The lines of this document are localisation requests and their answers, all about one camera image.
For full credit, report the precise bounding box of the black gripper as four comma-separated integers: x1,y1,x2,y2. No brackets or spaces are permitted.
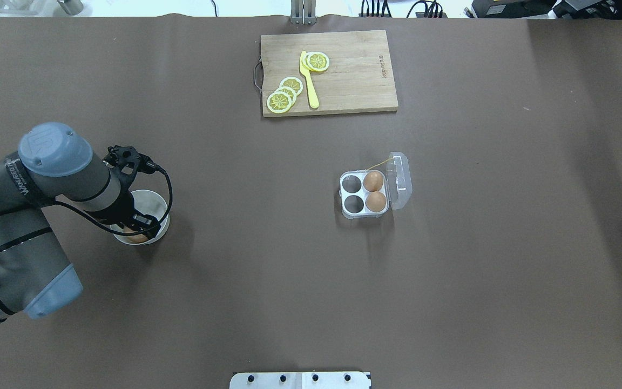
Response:
125,213,161,239

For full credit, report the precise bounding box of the brown egg carried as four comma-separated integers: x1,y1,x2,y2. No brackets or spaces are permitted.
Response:
123,227,149,244

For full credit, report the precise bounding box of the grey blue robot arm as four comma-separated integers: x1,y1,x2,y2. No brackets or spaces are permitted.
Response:
0,122,173,324

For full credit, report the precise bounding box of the clear plastic egg box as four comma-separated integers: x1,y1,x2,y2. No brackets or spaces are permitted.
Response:
339,152,413,220

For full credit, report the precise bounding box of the brown egg near in box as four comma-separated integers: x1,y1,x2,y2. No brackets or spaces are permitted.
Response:
365,191,387,213

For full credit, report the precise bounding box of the brown egg in box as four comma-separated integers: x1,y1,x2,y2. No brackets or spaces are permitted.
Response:
362,171,384,192
365,191,387,213

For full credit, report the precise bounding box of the brown egg far in box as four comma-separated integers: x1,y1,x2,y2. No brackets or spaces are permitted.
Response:
362,171,384,192

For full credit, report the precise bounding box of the white round bowl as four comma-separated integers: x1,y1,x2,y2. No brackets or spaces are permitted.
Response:
114,190,171,246

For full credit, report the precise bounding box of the lemon slice front of row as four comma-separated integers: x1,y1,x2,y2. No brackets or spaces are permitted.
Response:
266,90,294,114

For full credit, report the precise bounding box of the lemon slice of row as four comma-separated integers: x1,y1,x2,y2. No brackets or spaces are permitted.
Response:
276,86,297,104
279,76,304,96
266,90,294,114

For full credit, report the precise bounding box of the lemon slice middle of row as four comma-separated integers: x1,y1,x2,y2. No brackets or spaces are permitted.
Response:
276,86,297,104

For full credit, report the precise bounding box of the lemon slice back of row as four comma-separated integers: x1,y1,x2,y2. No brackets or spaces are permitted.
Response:
279,76,304,96

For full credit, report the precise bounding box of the lemon slice under pair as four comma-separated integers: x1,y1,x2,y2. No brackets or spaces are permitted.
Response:
301,53,313,71

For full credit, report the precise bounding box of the lemon slice top pair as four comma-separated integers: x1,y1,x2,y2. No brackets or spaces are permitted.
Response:
308,51,330,73

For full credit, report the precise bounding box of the wooden cutting board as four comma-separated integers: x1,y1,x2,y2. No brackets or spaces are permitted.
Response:
261,30,399,118

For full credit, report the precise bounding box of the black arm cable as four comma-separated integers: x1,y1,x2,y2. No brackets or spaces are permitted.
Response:
55,162,173,237

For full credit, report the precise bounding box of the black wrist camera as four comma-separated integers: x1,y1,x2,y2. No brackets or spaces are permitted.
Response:
102,145,158,177

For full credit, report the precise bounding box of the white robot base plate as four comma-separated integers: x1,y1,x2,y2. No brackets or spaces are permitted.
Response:
229,371,372,388

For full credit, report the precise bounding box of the aluminium frame post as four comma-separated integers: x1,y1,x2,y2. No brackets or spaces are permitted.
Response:
290,0,317,25

